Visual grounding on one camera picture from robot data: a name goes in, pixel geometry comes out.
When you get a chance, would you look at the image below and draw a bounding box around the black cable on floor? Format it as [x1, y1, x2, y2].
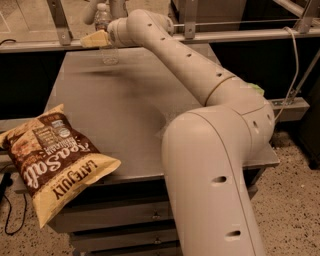
[0, 173, 28, 236]

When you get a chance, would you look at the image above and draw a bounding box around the green snack bag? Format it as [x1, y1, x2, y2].
[248, 83, 265, 96]

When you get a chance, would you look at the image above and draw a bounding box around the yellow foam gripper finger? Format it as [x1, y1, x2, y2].
[80, 30, 109, 48]

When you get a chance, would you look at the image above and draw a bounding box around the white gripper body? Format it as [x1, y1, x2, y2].
[107, 18, 134, 47]

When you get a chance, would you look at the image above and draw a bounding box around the brown yellow Late July chip bag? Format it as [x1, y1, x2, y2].
[0, 104, 121, 227]

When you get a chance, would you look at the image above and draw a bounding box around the grey drawer cabinet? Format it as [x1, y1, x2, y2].
[14, 44, 280, 256]

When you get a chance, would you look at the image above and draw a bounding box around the clear plastic water bottle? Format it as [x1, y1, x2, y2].
[94, 3, 119, 65]

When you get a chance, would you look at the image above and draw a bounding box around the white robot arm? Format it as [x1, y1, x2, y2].
[80, 9, 275, 256]

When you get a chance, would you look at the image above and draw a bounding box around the metal guard rail frame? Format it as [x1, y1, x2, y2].
[1, 0, 319, 53]

